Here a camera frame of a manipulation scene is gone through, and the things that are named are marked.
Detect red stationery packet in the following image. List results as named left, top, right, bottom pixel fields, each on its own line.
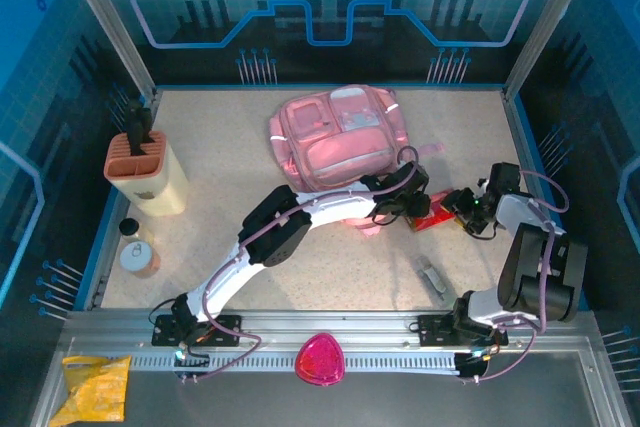
left=407, top=190, right=459, bottom=233

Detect pink school backpack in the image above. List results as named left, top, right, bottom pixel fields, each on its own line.
left=268, top=84, right=446, bottom=238

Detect yellow plastic bag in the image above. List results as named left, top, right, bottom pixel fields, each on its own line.
left=48, top=354, right=134, bottom=424

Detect small grey metal clip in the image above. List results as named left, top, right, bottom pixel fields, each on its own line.
left=415, top=255, right=448, bottom=302

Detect aluminium front platform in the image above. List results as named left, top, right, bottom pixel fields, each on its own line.
left=29, top=309, right=634, bottom=427

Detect pink rounded triangular button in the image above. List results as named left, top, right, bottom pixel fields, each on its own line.
left=293, top=331, right=346, bottom=388

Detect beige holder orange slotted top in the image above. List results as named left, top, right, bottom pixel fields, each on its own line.
left=103, top=130, right=189, bottom=218

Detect small jar with lid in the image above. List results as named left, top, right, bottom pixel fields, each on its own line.
left=119, top=240, right=162, bottom=279

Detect black capped glass bottle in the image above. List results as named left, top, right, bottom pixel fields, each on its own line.
left=118, top=217, right=154, bottom=248

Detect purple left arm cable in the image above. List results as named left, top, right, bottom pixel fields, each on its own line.
left=149, top=145, right=421, bottom=384

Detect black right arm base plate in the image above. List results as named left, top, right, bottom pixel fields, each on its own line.
left=417, top=314, right=509, bottom=348

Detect slotted grey cable duct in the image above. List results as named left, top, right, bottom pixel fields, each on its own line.
left=130, top=354, right=461, bottom=373

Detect aluminium frame post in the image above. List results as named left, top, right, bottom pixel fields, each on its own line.
left=502, top=0, right=604, bottom=103
left=53, top=0, right=160, bottom=103

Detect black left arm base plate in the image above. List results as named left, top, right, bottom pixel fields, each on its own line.
left=151, top=314, right=244, bottom=348

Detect black tool handles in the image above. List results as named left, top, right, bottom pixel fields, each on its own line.
left=123, top=99, right=154, bottom=157

